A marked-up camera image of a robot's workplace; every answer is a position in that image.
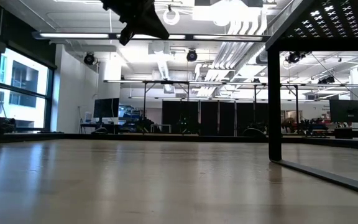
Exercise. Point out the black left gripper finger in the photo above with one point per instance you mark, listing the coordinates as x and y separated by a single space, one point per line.
125 37
151 29

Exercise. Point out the black ceiling spotlight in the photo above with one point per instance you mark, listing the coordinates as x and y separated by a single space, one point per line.
326 80
89 58
295 57
191 55

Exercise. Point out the dark computer monitor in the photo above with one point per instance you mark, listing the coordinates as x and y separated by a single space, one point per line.
348 111
106 108

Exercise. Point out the large office window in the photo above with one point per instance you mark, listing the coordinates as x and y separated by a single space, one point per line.
23 77

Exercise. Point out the black partition screen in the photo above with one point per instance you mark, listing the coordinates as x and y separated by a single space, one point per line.
216 118

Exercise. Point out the black perforated metal rack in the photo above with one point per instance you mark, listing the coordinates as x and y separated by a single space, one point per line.
274 102

